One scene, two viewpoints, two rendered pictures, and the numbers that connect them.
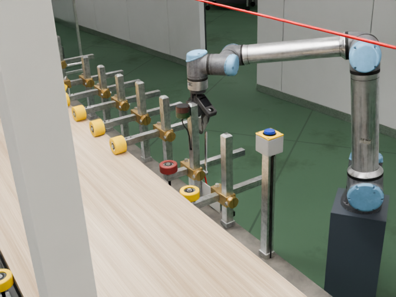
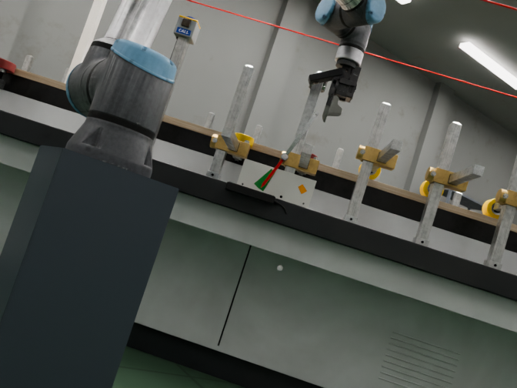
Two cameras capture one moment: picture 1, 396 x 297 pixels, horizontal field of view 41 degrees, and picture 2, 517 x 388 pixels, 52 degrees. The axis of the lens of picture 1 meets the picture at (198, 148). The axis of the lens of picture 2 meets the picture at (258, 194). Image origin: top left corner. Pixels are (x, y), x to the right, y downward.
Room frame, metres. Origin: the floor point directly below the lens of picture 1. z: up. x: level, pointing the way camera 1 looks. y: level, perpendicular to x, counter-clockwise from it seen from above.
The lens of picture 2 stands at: (3.10, -1.53, 0.55)
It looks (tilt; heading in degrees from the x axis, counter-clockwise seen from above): 4 degrees up; 126
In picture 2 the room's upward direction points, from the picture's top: 18 degrees clockwise
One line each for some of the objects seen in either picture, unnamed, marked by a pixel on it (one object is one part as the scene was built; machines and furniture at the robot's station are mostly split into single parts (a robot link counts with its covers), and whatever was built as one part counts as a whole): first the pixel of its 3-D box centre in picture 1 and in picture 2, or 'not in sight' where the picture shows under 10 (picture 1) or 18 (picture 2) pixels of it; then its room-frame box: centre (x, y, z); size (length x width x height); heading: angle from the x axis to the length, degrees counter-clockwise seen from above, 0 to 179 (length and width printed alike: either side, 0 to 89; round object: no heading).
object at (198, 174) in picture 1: (191, 170); (298, 162); (2.10, 0.03, 0.85); 0.14 x 0.06 x 0.05; 32
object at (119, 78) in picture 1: (123, 115); (505, 217); (2.72, 0.41, 0.88); 0.04 x 0.04 x 0.48; 32
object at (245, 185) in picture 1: (229, 192); (233, 145); (1.93, -0.13, 0.83); 0.44 x 0.03 x 0.04; 122
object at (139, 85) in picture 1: (143, 125); (436, 188); (2.51, 0.28, 0.91); 0.04 x 0.04 x 0.48; 32
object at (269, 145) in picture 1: (269, 143); (186, 31); (1.65, -0.25, 1.18); 0.07 x 0.07 x 0.08; 32
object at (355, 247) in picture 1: (355, 253); (61, 297); (2.15, -0.78, 0.30); 0.25 x 0.25 x 0.60; 67
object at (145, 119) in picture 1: (140, 116); (446, 178); (2.53, 0.29, 0.95); 0.14 x 0.06 x 0.05; 32
